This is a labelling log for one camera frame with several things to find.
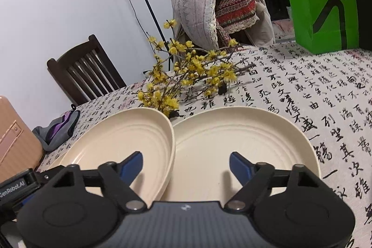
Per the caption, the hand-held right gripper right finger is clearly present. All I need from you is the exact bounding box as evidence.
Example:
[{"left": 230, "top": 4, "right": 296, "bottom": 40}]
[{"left": 225, "top": 151, "right": 321, "bottom": 213}]

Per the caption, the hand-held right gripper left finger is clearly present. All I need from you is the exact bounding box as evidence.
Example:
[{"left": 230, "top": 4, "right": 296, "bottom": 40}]
[{"left": 51, "top": 151, "right": 147, "bottom": 213}]

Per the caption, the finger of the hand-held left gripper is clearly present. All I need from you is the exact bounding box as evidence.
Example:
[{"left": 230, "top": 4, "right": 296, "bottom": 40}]
[{"left": 36, "top": 166, "right": 66, "bottom": 182}]

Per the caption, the cream plate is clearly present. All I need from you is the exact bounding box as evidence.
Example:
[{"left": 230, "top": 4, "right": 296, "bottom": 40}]
[
  {"left": 163, "top": 106, "right": 322, "bottom": 203},
  {"left": 51, "top": 108, "right": 176, "bottom": 209}
]

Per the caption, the grey purple pouch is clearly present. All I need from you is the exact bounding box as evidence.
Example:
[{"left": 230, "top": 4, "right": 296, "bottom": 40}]
[{"left": 32, "top": 110, "right": 81, "bottom": 151}]

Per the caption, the pink suitcase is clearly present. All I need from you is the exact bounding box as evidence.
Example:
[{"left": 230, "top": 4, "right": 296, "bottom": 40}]
[{"left": 0, "top": 95, "right": 44, "bottom": 176}]

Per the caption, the dark wooden chair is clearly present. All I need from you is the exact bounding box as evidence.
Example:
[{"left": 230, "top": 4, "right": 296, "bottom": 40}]
[{"left": 46, "top": 34, "right": 127, "bottom": 106}]

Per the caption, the yellow flower branch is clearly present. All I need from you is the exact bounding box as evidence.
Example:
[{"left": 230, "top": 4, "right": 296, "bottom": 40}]
[{"left": 136, "top": 18, "right": 256, "bottom": 119}]

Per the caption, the green paper bag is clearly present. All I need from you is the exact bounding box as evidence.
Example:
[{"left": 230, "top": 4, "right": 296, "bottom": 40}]
[{"left": 275, "top": 0, "right": 361, "bottom": 55}]

